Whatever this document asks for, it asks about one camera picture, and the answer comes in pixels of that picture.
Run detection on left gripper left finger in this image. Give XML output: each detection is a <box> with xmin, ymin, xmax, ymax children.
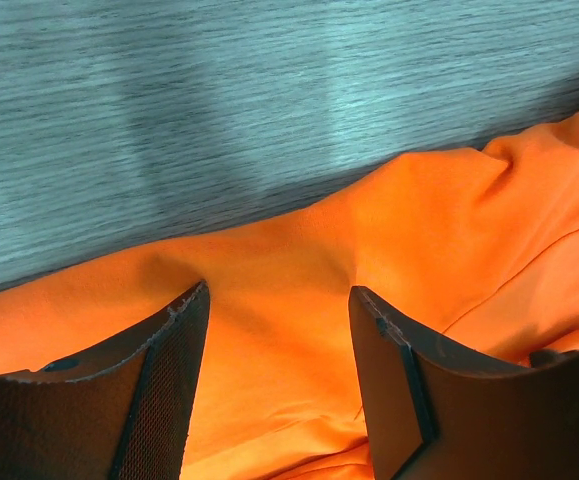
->
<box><xmin>0</xmin><ymin>283</ymin><xmax>210</xmax><ymax>479</ymax></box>

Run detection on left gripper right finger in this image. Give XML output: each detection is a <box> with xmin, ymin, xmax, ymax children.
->
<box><xmin>349</xmin><ymin>287</ymin><xmax>579</xmax><ymax>479</ymax></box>

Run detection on orange t shirt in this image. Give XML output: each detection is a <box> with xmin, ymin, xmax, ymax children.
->
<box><xmin>0</xmin><ymin>112</ymin><xmax>579</xmax><ymax>479</ymax></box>

